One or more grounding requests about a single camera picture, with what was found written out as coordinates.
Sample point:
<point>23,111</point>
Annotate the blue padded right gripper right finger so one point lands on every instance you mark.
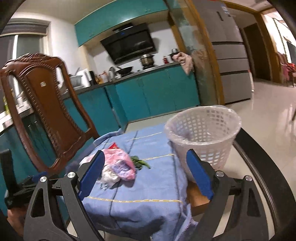
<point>247,219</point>

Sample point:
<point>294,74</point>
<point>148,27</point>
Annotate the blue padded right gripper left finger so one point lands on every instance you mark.
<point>43,219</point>

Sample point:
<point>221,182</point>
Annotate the white tissue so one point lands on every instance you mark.
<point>108,178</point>

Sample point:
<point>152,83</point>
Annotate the pink plastic bag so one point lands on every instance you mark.
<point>119,162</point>

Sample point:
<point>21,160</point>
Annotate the green leafy vegetable scrap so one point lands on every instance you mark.
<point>138,163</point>

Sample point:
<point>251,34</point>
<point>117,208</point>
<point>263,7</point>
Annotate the teal kitchen cabinets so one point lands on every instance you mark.
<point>111,107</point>

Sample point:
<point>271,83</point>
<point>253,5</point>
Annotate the wooden board under basket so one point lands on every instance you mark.
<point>198,202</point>

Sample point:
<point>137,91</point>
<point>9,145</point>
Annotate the blue checkered cloth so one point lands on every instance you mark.
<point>153,206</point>

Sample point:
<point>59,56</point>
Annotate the white plastic waste basket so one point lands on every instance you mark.
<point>208,130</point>

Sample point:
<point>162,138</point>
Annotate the red small wrapper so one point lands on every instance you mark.
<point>113,146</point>

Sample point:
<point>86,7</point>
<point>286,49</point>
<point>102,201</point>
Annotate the carved wooden chair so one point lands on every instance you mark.
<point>37,75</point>

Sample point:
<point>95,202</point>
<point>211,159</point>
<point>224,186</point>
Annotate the black wok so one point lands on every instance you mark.
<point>124,71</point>

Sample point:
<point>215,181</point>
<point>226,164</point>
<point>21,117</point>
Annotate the silver refrigerator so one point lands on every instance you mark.
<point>229,50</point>

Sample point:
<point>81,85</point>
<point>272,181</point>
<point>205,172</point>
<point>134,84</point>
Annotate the pink hanging towel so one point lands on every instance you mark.
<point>185,61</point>

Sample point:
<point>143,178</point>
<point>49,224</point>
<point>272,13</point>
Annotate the red bottle on counter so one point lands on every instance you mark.
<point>165,60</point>

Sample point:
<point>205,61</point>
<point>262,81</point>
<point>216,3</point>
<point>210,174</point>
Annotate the steel cooking pot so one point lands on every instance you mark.
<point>147,60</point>

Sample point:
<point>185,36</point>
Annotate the black range hood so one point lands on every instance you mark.
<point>129,43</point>

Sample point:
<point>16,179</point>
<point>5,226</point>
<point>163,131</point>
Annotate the teal upper cabinets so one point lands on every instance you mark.
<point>113,14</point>

